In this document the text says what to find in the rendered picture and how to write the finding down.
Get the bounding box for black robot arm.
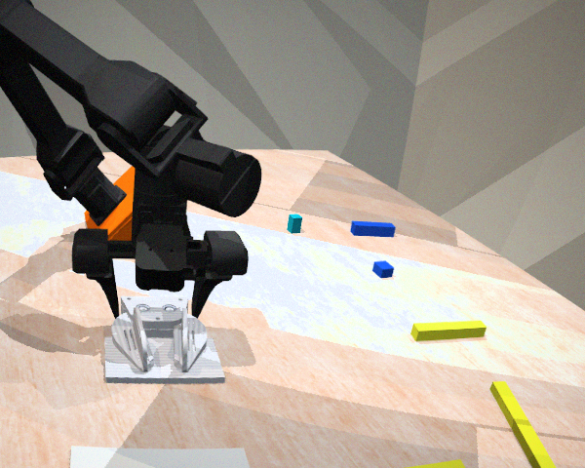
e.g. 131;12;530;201
0;0;261;293

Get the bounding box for small blue cube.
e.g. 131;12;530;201
372;260;394;278

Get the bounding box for small teal block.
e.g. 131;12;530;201
287;214;302;234

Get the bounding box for white flat rectangular plate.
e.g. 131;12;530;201
70;446;250;468

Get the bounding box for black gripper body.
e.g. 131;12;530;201
71;188;249;276

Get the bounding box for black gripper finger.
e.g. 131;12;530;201
191;269;233;319
86;258;120;320

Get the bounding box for yellow rectangular bar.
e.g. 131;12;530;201
410;321;487;341

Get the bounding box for yellow rectangular block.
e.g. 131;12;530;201
406;459;465;468

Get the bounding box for yellow long bar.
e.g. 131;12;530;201
489;381;556;468

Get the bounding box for blue rectangular block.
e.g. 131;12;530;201
351;221;396;238

